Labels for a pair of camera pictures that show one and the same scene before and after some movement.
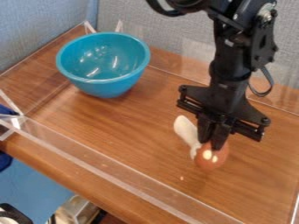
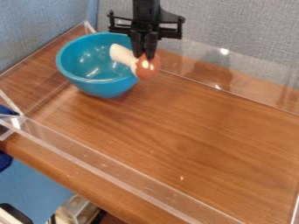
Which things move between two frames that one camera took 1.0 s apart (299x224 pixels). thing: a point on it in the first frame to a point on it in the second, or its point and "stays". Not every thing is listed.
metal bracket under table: [76, 211] stays
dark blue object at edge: [5, 160] stays
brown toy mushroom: [206, 157] to [144, 70]
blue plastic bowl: [105, 62] stays
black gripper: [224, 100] to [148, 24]
